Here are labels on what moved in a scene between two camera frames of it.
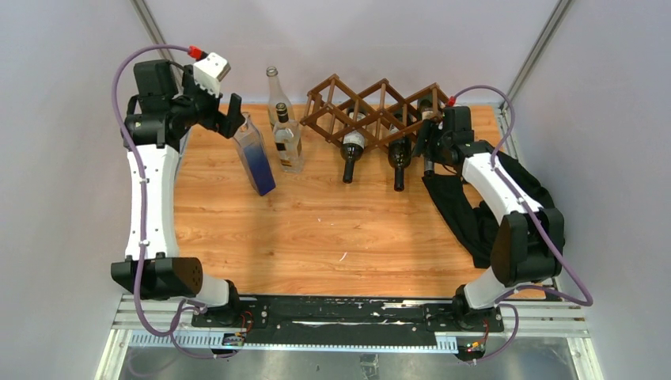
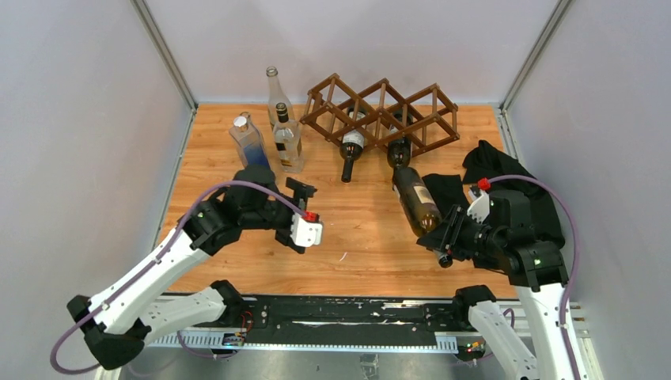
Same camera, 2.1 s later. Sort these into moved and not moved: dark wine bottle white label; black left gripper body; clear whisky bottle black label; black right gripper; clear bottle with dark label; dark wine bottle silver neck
Moved: black left gripper body; dark wine bottle silver neck; black right gripper
Not moved: clear whisky bottle black label; dark wine bottle white label; clear bottle with dark label
